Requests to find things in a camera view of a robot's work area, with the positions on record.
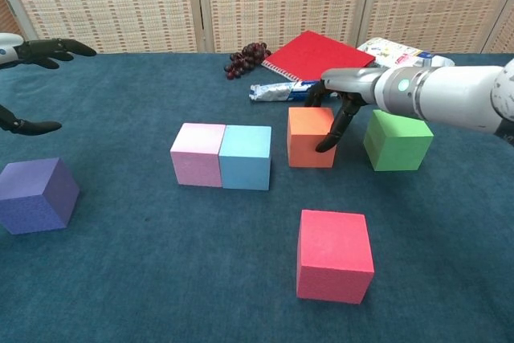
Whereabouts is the green foam cube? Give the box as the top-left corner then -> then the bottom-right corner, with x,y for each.
362,108 -> 434,172

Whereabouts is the red spiral notebook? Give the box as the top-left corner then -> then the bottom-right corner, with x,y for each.
260,30 -> 377,83

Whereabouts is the orange foam cube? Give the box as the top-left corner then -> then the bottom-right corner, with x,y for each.
286,106 -> 338,169

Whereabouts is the teal felt table cloth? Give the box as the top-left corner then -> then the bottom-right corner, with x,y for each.
0,51 -> 514,343

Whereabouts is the blue white toothpaste tube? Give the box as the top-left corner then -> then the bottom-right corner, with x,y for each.
249,80 -> 341,104

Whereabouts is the purple foam cube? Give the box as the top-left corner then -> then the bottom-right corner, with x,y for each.
0,157 -> 80,235

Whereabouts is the white yellow-edged snack bag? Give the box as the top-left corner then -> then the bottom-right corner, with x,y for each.
357,36 -> 457,69

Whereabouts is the red foam cube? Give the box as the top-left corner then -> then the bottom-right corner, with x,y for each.
296,209 -> 376,304

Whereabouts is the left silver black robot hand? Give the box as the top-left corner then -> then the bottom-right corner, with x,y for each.
0,32 -> 98,136

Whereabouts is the light blue foam cube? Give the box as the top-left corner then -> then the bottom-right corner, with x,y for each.
218,125 -> 272,191

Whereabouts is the pink foam cube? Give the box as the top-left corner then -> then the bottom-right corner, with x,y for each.
169,122 -> 227,188

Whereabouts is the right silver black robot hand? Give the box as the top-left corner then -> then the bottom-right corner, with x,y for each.
304,67 -> 382,153

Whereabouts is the dark red grape bunch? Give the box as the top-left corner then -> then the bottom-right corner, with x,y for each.
223,41 -> 272,80

